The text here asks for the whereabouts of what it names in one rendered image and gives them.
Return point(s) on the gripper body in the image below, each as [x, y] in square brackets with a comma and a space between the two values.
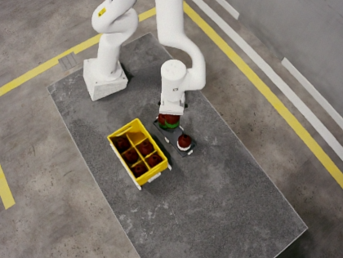
[182, 100]

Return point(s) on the black rectangular tray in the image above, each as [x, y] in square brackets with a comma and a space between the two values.
[172, 135]

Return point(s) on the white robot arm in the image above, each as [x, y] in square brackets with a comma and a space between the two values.
[170, 21]

